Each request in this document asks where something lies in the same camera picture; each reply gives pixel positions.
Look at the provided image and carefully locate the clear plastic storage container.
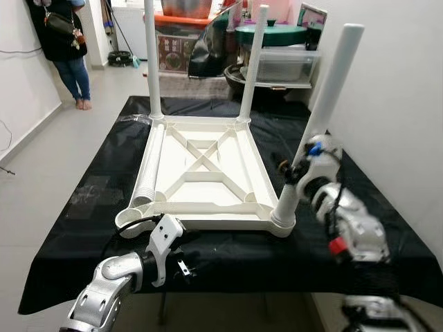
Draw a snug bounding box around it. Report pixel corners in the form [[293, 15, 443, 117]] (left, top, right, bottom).
[[253, 45, 323, 87]]

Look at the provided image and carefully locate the black tablecloth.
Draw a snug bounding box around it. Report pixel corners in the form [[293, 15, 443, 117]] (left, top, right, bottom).
[[17, 95, 443, 315]]

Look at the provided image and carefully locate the shiny black bag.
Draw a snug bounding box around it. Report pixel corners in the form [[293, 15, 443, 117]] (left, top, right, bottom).
[[188, 6, 239, 78]]

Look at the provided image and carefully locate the steel cooking pot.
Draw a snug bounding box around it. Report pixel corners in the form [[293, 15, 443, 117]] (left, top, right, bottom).
[[161, 0, 214, 19]]

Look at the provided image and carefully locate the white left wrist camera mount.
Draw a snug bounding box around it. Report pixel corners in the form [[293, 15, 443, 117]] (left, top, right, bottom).
[[145, 214, 186, 288]]

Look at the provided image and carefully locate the black wok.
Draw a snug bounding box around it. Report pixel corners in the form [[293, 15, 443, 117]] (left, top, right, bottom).
[[221, 64, 312, 94]]

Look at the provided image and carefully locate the white chest freezer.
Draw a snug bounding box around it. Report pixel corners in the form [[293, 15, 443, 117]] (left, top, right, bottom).
[[111, 3, 147, 56]]

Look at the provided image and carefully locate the translucent pink plastic container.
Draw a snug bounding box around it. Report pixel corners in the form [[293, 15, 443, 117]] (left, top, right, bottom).
[[248, 0, 295, 25]]

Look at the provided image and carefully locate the green pot lid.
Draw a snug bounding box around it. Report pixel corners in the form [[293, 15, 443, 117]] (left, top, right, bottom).
[[234, 19, 309, 48]]

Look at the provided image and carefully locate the clear tape cross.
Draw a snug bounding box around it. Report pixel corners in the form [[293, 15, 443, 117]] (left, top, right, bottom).
[[69, 176, 122, 219]]

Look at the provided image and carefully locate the orange-lidded storage box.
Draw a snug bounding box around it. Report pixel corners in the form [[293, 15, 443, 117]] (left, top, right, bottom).
[[154, 12, 215, 73]]

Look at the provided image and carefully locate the framed picture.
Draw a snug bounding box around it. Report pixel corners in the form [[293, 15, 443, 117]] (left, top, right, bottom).
[[296, 2, 327, 49]]

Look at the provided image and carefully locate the person in black apron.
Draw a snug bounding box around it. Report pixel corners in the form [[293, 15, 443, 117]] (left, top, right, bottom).
[[28, 0, 94, 111]]

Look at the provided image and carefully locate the white plastic table top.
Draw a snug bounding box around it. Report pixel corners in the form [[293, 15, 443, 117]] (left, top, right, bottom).
[[114, 114, 297, 238]]

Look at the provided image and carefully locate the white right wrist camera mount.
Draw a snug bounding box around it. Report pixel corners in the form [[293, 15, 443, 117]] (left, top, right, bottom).
[[294, 135, 343, 187]]

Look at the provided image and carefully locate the black crossbody bag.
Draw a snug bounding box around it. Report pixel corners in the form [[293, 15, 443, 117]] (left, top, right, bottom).
[[43, 10, 85, 49]]

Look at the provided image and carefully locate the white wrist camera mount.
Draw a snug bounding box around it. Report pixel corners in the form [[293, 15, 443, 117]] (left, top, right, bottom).
[[145, 214, 186, 288], [294, 135, 343, 187]]

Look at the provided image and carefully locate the clear tape strip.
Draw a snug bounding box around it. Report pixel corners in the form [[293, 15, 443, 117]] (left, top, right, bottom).
[[116, 114, 153, 125]]

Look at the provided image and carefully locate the black coiled hose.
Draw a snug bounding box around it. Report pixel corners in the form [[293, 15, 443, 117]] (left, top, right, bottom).
[[107, 50, 136, 68]]

